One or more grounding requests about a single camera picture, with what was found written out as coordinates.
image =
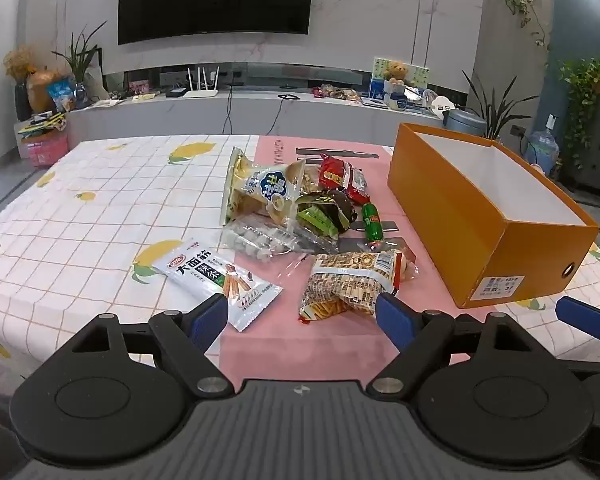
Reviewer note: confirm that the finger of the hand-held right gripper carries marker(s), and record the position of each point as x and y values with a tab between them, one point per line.
580	315

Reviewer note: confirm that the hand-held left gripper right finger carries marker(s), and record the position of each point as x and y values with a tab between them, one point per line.
395	317

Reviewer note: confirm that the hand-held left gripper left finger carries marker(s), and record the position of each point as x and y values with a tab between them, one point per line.
210	317

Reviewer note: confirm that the white packet with orange sticks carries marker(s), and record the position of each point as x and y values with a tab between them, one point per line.
205	275

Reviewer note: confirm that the clear cracker stick packet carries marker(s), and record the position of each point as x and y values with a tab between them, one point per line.
350	275

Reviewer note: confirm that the clear packet of white candies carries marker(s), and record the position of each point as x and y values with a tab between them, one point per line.
260	240

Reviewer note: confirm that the green sausage stick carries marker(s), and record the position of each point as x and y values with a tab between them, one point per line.
372	220

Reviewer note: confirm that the orange cardboard box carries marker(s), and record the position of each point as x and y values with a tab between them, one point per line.
455	210

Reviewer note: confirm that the dark green snack packet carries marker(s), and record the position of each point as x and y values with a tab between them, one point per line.
330	205

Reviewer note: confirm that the white blue biscuit packet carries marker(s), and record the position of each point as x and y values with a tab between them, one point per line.
265	185

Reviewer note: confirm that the red snack packet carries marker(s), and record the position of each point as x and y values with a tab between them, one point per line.
337	175

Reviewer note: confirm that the pink table mat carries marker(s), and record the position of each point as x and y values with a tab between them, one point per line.
280	350

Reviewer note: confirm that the lemon print tablecloth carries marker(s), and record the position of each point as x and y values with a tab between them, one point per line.
80	220

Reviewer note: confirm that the blue water jug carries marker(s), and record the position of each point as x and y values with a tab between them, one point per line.
542	145

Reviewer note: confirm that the grey television console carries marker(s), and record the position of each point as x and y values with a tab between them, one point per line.
180	115

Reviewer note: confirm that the grey trash bin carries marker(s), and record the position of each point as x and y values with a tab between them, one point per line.
460	120

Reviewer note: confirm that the white round socket device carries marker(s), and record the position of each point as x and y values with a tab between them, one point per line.
442	105

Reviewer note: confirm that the long-leaf floor plant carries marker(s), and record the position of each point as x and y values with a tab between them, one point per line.
495	110

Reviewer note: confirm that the green trailing plant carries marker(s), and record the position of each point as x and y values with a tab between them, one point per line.
582	90

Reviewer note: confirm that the white router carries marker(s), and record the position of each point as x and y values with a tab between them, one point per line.
200	92

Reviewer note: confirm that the small black box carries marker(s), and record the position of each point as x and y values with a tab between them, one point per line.
175	93

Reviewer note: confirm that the pile of wrapped candies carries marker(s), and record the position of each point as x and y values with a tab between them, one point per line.
337	91

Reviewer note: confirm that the pink basket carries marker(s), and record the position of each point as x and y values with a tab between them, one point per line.
45	150

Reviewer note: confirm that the teddy bear gift box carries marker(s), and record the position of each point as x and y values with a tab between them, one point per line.
417	75

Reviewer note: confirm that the brown teddy bear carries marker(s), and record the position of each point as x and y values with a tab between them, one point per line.
395	70

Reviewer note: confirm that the pile of colourful packets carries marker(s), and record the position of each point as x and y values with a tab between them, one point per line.
42	124

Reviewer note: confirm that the blue foil packet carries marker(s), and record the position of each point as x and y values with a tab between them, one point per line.
62	92

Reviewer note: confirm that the golden brown bag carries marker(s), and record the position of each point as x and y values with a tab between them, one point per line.
42	90

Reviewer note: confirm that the hanging vine plant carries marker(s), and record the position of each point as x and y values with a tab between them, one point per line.
517	2

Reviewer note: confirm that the dried yellow flower vase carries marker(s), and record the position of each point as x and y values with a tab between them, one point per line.
20	60

